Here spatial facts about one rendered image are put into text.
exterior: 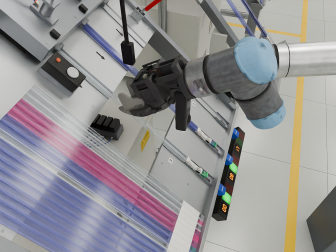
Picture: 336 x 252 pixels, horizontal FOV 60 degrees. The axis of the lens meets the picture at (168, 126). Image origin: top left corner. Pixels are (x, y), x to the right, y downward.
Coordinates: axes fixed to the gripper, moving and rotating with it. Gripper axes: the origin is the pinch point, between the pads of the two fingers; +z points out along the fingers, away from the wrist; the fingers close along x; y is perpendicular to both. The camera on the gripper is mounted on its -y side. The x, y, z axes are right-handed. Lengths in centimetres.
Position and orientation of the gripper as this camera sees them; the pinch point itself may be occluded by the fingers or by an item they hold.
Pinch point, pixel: (126, 107)
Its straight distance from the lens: 70.9
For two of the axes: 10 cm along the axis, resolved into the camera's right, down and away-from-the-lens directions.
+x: -3.2, 7.1, -6.2
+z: -8.0, 1.5, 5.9
